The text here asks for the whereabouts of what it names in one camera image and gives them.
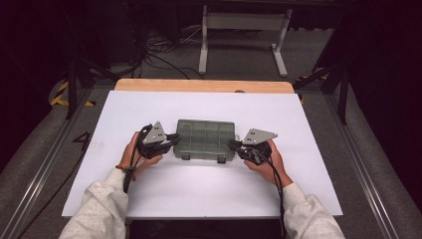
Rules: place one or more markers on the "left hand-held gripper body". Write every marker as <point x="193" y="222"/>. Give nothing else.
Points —
<point x="156" y="136"/>

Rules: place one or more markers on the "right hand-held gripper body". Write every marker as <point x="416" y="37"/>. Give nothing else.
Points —
<point x="258" y="136"/>

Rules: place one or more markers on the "white table cover board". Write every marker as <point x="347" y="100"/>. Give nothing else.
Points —
<point x="199" y="192"/>

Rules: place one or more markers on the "black tripod stand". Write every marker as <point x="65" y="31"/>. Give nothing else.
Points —
<point x="341" y="89"/>
<point x="71" y="89"/>

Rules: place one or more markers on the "white metal desk frame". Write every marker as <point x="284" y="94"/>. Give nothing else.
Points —
<point x="244" y="21"/>

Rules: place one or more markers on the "smoky grey plastic compartment box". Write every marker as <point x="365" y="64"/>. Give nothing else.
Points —
<point x="204" y="139"/>

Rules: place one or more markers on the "person's right hand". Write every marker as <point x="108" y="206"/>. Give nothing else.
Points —
<point x="273" y="169"/>

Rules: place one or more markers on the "yellow black floor tape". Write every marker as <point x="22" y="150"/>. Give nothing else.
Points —
<point x="59" y="96"/>

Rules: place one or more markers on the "aluminium floor rail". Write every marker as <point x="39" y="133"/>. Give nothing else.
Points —
<point x="43" y="166"/>
<point x="361" y="166"/>

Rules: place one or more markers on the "wooden table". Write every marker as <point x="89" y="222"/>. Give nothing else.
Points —
<point x="199" y="85"/>

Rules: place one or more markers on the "person's left hand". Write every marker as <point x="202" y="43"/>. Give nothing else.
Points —
<point x="129" y="156"/>

